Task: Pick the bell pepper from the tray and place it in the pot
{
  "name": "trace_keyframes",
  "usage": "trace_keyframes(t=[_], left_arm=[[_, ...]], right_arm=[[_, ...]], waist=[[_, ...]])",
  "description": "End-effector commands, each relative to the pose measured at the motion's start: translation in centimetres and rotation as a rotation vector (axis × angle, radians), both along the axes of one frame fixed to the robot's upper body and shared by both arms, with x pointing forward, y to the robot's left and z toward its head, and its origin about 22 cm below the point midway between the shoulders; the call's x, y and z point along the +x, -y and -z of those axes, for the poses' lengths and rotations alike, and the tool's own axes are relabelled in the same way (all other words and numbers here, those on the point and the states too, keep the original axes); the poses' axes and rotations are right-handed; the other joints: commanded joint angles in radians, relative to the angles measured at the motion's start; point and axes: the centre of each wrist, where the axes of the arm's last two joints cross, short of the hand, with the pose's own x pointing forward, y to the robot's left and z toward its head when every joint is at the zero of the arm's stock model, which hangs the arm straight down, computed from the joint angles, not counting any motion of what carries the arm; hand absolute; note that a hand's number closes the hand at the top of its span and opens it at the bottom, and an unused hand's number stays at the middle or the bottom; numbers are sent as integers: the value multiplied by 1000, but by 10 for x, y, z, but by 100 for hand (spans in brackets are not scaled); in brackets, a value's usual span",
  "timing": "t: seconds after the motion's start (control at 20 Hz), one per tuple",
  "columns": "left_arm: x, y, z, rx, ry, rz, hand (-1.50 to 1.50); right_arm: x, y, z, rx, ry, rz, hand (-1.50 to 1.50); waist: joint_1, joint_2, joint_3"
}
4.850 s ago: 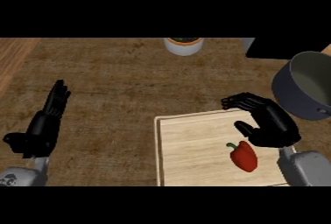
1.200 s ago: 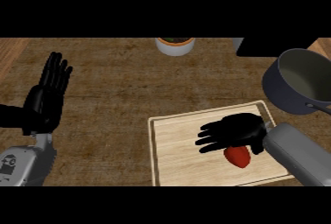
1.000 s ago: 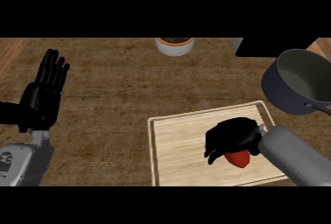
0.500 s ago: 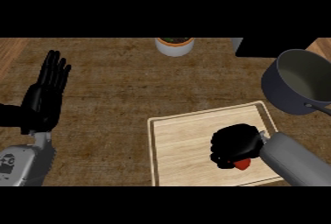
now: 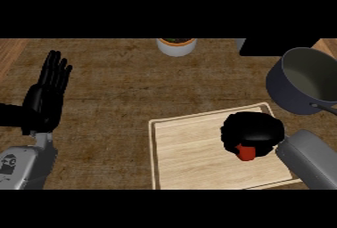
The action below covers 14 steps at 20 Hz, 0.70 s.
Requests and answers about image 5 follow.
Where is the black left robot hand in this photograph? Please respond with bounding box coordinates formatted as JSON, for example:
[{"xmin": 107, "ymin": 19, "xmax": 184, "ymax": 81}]
[{"xmin": 0, "ymin": 49, "xmax": 75, "ymax": 136}]

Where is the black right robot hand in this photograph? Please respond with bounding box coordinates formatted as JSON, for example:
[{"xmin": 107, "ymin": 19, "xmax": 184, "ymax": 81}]
[{"xmin": 221, "ymin": 111, "xmax": 287, "ymax": 159}]

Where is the pale wooden tray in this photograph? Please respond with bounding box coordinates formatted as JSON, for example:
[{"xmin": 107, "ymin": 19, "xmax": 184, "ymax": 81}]
[{"xmin": 148, "ymin": 102, "xmax": 305, "ymax": 191}]

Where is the dark grey pot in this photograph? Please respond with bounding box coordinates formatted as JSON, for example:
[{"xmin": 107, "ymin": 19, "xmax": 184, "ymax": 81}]
[{"xmin": 265, "ymin": 46, "xmax": 337, "ymax": 117}]

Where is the white plant pot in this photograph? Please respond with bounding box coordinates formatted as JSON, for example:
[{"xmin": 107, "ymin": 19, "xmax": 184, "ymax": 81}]
[{"xmin": 156, "ymin": 38, "xmax": 199, "ymax": 58}]

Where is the black appliance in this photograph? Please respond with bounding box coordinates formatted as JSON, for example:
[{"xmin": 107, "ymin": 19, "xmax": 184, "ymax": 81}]
[{"xmin": 239, "ymin": 38, "xmax": 323, "ymax": 57}]

